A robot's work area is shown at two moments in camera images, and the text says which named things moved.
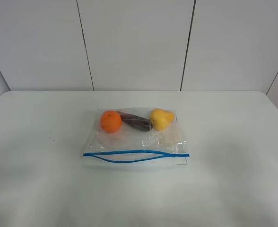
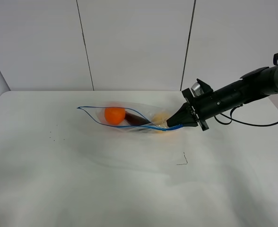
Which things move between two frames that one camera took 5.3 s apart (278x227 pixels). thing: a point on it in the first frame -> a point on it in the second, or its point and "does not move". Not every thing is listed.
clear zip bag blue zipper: [130, 146] -> [130, 116]
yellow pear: [160, 118] does not move
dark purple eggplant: [139, 123] does not move
